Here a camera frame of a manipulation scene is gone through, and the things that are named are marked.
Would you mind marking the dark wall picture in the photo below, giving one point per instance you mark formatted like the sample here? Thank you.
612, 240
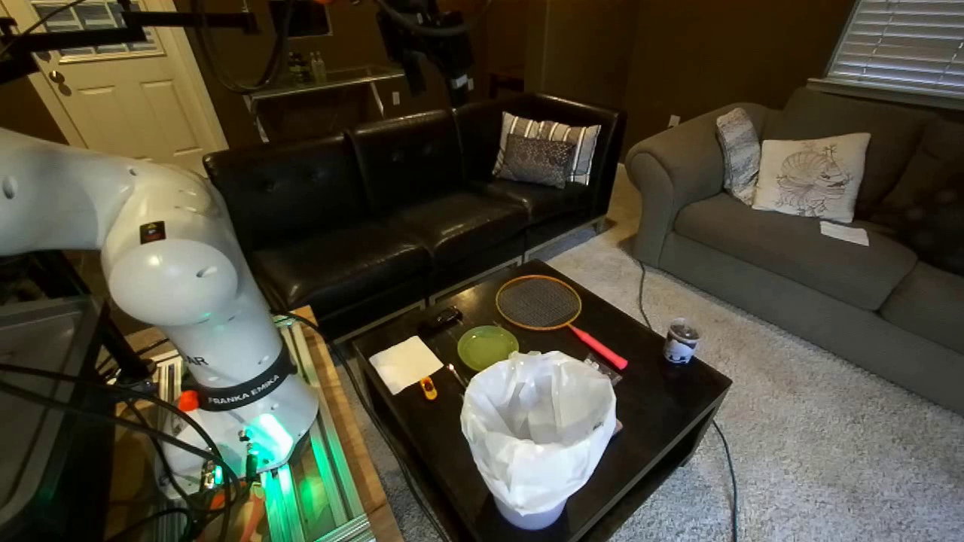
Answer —
299, 18

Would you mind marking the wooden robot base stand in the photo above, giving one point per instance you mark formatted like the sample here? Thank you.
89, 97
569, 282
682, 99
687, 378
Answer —
340, 483

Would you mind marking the grey fabric sofa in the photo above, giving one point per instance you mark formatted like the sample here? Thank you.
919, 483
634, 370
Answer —
785, 250

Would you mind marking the grey shag rug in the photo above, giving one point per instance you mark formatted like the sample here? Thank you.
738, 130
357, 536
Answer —
853, 452

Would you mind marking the white striped pillow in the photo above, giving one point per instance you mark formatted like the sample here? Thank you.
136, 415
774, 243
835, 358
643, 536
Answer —
574, 136

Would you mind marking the small black object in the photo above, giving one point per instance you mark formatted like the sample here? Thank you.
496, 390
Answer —
445, 321

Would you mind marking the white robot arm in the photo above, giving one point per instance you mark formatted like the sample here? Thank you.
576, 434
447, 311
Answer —
168, 271

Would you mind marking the white bin with bag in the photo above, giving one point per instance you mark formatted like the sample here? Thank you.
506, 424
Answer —
537, 442

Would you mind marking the dark brown cushion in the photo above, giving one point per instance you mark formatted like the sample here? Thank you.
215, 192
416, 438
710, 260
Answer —
923, 201

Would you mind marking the black coffee table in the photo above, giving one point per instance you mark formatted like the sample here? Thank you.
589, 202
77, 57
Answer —
664, 411

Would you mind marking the black box cabinet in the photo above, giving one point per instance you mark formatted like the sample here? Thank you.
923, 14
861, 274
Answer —
40, 432

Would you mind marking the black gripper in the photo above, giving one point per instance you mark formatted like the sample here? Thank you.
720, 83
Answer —
424, 47

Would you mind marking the dark grey patterned pillow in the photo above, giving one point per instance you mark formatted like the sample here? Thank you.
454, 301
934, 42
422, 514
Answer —
532, 161

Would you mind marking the white embroidered pillow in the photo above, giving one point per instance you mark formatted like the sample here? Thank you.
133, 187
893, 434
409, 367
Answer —
813, 177

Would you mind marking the orange racket fly swatter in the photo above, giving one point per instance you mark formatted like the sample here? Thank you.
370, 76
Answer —
603, 351

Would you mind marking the green plate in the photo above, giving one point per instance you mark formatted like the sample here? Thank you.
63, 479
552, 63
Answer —
487, 347

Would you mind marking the white panel door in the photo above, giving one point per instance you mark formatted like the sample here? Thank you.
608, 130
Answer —
129, 99

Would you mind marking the grey striped pillow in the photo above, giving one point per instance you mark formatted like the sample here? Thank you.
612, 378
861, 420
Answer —
738, 151

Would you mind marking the white window blinds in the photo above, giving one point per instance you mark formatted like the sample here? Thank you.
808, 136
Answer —
898, 47

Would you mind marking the silver metal spoon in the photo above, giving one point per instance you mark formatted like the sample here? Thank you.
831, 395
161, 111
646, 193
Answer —
454, 374

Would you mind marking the small metal can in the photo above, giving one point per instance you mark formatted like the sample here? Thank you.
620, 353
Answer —
682, 347

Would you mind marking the black leather sofa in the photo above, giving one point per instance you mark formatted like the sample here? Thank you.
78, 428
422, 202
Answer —
422, 214

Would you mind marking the white paper sheet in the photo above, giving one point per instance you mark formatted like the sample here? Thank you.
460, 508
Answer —
845, 232

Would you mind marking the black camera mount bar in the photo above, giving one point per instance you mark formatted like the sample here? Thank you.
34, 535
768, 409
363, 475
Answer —
60, 38

